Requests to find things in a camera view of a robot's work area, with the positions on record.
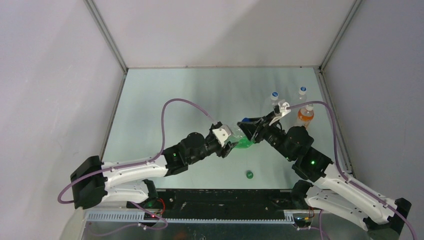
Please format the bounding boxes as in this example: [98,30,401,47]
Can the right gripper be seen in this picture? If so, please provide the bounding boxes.
[237,111,294,161]

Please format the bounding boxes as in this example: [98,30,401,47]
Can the clear plastic bottle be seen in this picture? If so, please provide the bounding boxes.
[260,93,279,116]

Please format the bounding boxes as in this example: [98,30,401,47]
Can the blue white bottle cap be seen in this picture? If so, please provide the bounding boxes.
[270,91,279,101]

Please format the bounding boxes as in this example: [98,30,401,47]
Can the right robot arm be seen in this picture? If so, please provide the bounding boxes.
[237,115,412,240]

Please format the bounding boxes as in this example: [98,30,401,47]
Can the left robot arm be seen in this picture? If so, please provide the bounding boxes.
[70,122,239,210]

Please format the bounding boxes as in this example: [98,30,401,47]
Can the green plastic bottle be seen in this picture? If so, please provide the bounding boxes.
[230,136,254,149]

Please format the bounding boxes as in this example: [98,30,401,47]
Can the green bottle cap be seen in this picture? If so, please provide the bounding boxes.
[245,170,254,179]

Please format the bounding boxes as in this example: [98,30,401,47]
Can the orange drink bottle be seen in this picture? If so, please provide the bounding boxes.
[294,104,315,129]

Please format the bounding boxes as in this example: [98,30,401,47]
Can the clear bottle with blue cap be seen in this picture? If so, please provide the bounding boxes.
[292,86,307,105]

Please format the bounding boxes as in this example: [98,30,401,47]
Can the left circuit board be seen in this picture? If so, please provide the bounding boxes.
[143,213,162,222]

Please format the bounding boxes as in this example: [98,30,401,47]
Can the circuit board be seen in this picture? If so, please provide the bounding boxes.
[143,213,162,222]
[293,217,314,231]

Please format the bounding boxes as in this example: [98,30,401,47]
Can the right circuit board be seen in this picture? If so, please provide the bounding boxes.
[293,217,314,231]

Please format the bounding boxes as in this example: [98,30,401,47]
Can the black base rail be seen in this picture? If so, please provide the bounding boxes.
[138,188,309,220]

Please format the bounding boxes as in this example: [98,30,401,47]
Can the metal cable duct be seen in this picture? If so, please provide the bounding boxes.
[85,211,296,224]

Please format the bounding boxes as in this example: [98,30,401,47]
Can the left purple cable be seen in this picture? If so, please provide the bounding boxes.
[56,97,220,205]

